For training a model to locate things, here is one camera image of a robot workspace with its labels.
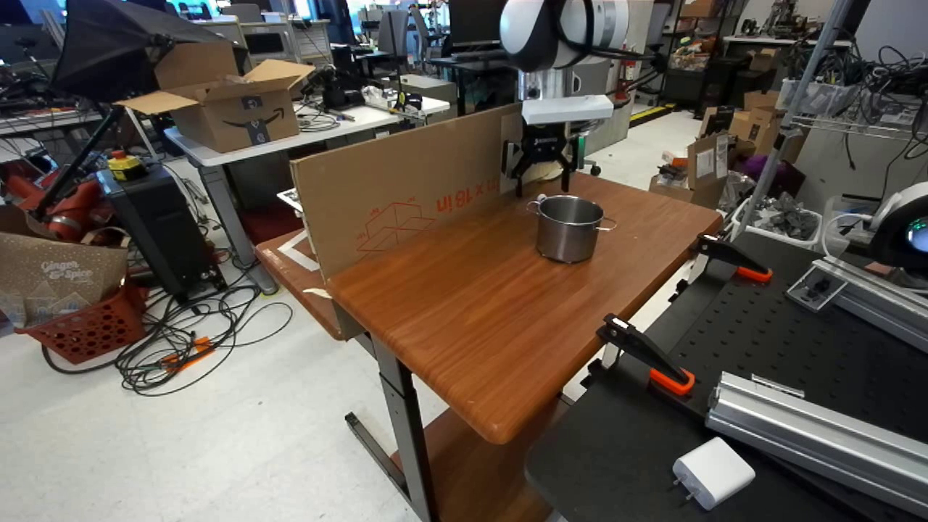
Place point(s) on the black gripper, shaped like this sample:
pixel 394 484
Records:
pixel 549 139

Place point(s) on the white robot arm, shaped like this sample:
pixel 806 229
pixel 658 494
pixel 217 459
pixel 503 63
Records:
pixel 569 30

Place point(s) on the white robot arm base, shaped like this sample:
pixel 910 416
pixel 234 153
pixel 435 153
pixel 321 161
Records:
pixel 893 226

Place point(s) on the steel pot bowl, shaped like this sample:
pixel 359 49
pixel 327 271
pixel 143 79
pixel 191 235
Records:
pixel 569 235

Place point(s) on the brown cardboard panel red print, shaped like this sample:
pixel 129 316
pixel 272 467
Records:
pixel 407 191

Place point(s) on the cardboard box with label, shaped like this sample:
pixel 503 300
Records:
pixel 710 168

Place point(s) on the orange black bar clamp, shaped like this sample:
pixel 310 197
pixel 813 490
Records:
pixel 748 272
pixel 638 348

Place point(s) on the plain brown cardboard box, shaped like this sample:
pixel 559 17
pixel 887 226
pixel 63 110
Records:
pixel 764 120

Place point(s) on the white table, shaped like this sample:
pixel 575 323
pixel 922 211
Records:
pixel 319 130

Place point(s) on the white bin with parts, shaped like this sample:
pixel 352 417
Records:
pixel 784 223

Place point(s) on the silver slanted pole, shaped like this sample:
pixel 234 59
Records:
pixel 787 120

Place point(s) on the black metal table leg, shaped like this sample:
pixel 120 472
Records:
pixel 407 425

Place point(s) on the small computer monitor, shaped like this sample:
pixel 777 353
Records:
pixel 261 45

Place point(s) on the Amazon cardboard box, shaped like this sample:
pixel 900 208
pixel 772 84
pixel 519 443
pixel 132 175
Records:
pixel 232 106

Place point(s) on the white power adapter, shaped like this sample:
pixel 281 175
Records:
pixel 713 469

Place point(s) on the black cart with emergency stop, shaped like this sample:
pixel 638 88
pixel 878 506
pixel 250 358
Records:
pixel 159 226

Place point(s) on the black photo umbrella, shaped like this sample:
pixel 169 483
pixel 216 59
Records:
pixel 117 45

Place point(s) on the red plastic basket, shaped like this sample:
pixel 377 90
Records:
pixel 89 327

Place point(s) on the red robot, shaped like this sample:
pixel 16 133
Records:
pixel 60 206

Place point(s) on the brown paper bag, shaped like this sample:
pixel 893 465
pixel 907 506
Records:
pixel 53 277

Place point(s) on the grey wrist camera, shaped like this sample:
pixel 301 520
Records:
pixel 569 107

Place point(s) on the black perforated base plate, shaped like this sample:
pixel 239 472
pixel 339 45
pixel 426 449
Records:
pixel 617 452

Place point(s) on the aluminium extrusion rail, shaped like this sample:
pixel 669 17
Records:
pixel 870 300
pixel 820 439

